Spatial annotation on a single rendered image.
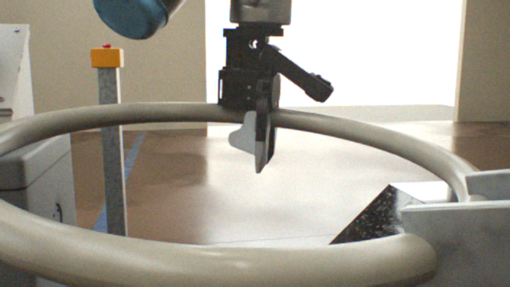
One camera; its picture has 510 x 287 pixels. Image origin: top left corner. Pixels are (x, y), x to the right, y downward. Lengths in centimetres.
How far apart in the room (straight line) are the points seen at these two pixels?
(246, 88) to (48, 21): 660
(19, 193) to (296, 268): 74
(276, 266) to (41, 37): 702
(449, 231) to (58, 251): 21
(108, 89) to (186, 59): 500
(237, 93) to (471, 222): 45
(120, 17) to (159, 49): 634
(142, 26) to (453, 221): 45
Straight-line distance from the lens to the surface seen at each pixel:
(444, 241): 27
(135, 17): 59
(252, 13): 62
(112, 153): 202
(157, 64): 694
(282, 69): 63
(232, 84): 64
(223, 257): 22
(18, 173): 91
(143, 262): 23
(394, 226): 67
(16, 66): 110
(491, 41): 884
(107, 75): 198
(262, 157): 64
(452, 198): 70
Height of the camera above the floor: 102
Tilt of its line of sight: 10 degrees down
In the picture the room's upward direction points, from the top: straight up
